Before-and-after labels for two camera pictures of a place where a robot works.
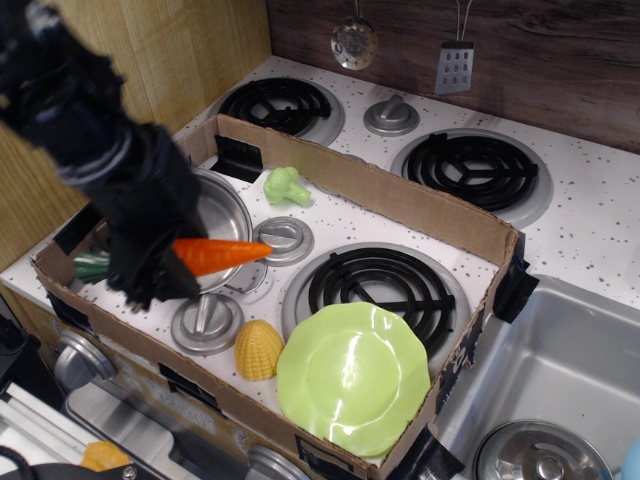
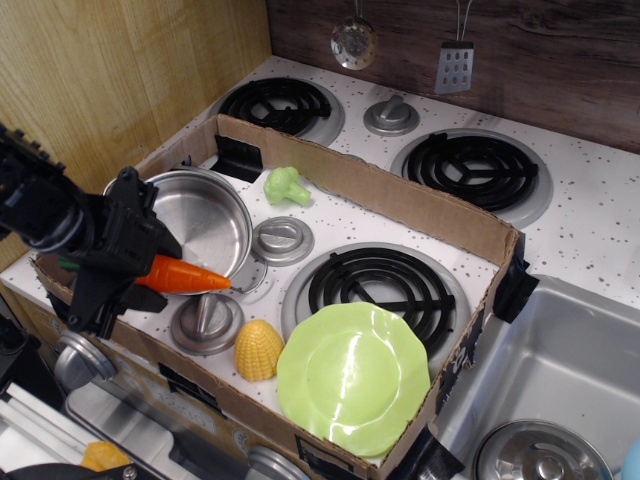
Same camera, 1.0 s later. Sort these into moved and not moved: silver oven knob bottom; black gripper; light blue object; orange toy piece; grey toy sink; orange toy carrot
Moved: orange toy carrot; black gripper
Not moved: orange toy piece; light blue object; grey toy sink; silver oven knob bottom
